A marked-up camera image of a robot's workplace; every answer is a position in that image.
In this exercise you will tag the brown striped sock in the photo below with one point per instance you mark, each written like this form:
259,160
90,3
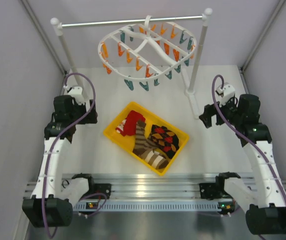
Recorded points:
153,159
143,146

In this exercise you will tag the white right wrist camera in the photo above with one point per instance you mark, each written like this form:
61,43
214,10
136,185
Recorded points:
226,93

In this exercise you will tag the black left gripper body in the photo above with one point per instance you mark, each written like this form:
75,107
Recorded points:
90,118

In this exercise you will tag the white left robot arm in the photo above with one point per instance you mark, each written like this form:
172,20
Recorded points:
50,160

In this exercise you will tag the red santa sock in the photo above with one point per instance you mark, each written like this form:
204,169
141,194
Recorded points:
128,126

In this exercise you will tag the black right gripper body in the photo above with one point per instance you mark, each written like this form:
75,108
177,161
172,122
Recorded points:
230,112

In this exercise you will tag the white round clip hanger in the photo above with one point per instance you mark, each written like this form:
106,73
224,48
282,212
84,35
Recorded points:
165,46

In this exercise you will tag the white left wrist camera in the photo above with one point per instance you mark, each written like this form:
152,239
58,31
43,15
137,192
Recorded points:
76,92

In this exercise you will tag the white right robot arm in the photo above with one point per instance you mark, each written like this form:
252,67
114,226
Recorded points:
265,209

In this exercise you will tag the black argyle sock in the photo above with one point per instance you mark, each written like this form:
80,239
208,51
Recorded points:
166,140

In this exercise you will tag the orange clothespin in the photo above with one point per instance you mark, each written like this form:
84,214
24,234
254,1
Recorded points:
138,65
147,73

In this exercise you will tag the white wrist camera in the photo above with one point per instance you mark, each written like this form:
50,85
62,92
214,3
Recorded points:
76,92
226,93

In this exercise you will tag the white drying rack stand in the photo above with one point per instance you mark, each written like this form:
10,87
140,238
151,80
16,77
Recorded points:
189,73

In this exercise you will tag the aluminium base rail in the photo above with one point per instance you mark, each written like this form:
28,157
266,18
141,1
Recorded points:
145,193

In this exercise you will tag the teal clothespin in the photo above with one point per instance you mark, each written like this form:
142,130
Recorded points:
144,85
129,84
156,82

